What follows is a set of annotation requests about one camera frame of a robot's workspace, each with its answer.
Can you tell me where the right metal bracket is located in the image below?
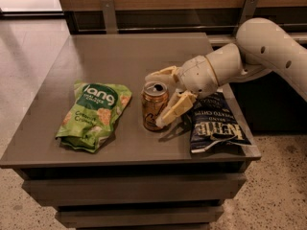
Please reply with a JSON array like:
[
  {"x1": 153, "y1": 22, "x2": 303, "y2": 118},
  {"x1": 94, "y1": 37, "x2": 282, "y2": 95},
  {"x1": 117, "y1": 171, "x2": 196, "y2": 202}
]
[{"x1": 233, "y1": 0, "x2": 259, "y2": 35}]

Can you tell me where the orange soda can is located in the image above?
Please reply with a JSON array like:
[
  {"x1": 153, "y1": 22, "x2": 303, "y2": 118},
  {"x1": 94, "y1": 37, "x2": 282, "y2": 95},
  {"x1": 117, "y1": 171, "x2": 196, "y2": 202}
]
[{"x1": 142, "y1": 81, "x2": 169, "y2": 131}]

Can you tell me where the metal bracket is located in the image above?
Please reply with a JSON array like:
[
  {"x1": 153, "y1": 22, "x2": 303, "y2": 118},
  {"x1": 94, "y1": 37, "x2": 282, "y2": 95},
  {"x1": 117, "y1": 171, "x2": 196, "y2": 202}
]
[
  {"x1": 101, "y1": 0, "x2": 118, "y2": 35},
  {"x1": 233, "y1": 0, "x2": 259, "y2": 35}
]

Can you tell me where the grey drawer cabinet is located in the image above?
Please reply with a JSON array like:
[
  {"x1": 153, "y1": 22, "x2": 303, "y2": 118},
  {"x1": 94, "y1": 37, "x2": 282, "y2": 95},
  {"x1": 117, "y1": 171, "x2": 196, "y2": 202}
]
[{"x1": 1, "y1": 34, "x2": 261, "y2": 230}]

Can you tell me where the green rice chips bag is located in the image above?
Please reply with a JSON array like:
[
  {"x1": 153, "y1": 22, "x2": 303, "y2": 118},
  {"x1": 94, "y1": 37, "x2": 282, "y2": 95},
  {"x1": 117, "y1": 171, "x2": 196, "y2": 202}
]
[{"x1": 56, "y1": 80, "x2": 132, "y2": 153}]

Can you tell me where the left metal bracket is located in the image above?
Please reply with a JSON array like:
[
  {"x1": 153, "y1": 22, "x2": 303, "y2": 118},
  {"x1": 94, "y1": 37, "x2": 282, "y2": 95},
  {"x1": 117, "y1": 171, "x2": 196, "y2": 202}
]
[{"x1": 101, "y1": 0, "x2": 118, "y2": 35}]

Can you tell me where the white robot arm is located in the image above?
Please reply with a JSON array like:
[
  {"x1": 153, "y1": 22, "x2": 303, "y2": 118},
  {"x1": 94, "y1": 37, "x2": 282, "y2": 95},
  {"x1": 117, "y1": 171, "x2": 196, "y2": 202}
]
[{"x1": 145, "y1": 18, "x2": 307, "y2": 127}]

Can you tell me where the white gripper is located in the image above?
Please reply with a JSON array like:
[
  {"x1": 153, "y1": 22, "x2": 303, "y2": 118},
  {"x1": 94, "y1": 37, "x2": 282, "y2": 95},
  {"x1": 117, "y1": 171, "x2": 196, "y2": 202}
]
[{"x1": 145, "y1": 56, "x2": 219, "y2": 128}]

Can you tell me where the blue potato chips bag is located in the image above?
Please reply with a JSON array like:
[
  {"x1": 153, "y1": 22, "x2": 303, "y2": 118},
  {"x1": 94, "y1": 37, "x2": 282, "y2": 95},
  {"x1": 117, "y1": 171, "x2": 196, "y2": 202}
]
[{"x1": 190, "y1": 91, "x2": 251, "y2": 153}]

